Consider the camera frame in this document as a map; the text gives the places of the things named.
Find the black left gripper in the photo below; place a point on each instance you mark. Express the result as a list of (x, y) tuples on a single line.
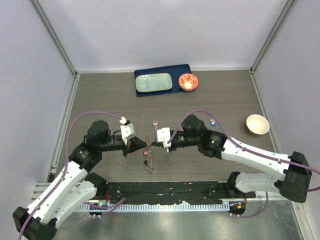
[(133, 144)]

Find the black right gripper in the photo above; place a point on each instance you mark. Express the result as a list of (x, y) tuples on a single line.
[(172, 148)]

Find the metal disc with keyrings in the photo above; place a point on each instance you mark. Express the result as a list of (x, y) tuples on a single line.
[(149, 158)]

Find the blue tagged key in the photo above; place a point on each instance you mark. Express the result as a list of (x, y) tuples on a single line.
[(212, 122)]

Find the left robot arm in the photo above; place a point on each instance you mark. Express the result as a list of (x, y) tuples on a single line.
[(75, 184)]

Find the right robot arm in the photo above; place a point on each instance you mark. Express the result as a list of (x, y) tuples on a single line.
[(288, 175)]

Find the plain silver key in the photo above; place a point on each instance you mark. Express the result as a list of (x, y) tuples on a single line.
[(155, 123)]

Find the light green divided plate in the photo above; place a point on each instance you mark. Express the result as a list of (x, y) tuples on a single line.
[(154, 82)]

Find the red white patterned bowl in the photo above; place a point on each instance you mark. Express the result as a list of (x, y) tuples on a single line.
[(188, 82)]

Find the dark blue tray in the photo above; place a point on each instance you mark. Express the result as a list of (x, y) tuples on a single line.
[(175, 72)]

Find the cream brown bowl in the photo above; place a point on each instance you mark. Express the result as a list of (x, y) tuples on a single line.
[(257, 125)]

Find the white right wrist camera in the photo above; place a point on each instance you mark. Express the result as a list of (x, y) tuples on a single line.
[(163, 134)]

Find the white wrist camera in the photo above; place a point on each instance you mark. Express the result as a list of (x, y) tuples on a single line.
[(127, 130), (163, 134)]

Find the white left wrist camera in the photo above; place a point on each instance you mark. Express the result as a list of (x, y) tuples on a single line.
[(127, 130)]

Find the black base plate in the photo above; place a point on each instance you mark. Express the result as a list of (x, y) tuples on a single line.
[(169, 193)]

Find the white slotted cable duct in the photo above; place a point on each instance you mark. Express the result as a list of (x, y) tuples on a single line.
[(183, 207)]

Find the left aluminium frame rail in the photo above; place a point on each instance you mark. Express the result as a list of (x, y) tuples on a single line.
[(70, 98)]

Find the aluminium frame rail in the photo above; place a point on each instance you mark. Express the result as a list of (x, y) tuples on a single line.
[(271, 72), (70, 98)]

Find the right aluminium frame rail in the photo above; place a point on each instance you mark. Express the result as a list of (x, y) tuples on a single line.
[(271, 72)]

